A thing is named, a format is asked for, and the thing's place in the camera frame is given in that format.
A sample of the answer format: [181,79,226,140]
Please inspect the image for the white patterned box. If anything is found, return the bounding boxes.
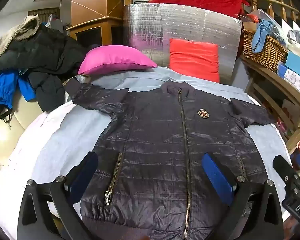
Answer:
[277,62,300,95]

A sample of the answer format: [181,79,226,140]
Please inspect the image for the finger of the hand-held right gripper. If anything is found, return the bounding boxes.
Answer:
[272,155,295,181]

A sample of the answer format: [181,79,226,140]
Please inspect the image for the light blue cloth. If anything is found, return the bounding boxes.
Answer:
[251,19,280,53]

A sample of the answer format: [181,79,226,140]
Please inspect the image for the red pillow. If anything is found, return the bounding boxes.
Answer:
[169,39,220,83]

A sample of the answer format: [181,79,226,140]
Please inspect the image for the pink pillow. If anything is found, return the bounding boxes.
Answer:
[77,45,158,75]

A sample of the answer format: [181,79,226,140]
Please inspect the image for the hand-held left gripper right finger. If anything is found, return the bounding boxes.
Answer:
[201,153,284,240]

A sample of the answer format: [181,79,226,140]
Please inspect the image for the cream sofa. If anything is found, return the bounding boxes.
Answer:
[0,97,48,165]

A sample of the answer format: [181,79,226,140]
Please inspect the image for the wooden cabinet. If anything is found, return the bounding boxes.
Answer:
[66,0,127,48]

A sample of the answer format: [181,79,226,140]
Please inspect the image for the wicker basket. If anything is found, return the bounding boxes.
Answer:
[242,29,289,73]

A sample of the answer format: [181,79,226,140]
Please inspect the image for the beige fleece coat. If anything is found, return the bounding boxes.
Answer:
[0,15,40,62]

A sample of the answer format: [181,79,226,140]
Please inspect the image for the dark quilted zip jacket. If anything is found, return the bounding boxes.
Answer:
[64,79,277,240]

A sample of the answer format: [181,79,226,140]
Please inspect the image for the clear plastic bag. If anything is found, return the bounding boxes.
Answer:
[75,75,92,84]

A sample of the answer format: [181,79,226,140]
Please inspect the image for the silver foil insulation mat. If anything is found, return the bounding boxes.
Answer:
[124,3,243,84]

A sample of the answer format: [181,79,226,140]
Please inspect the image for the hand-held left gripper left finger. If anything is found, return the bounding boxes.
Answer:
[17,152,99,240]

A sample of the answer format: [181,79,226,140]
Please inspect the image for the black puffer jacket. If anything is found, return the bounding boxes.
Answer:
[0,25,90,112]

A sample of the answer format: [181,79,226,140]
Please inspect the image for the blue jacket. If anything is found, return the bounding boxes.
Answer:
[0,70,37,124]

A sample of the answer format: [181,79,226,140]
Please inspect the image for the grey blanket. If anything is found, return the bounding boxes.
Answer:
[0,66,293,240]

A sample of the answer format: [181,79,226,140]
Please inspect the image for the blue box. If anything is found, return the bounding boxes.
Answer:
[285,51,300,84]

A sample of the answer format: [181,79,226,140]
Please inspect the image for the wooden shelf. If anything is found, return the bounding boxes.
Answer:
[240,55,300,155]

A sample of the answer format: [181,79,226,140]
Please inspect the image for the red cloth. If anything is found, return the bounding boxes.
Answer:
[149,0,250,19]

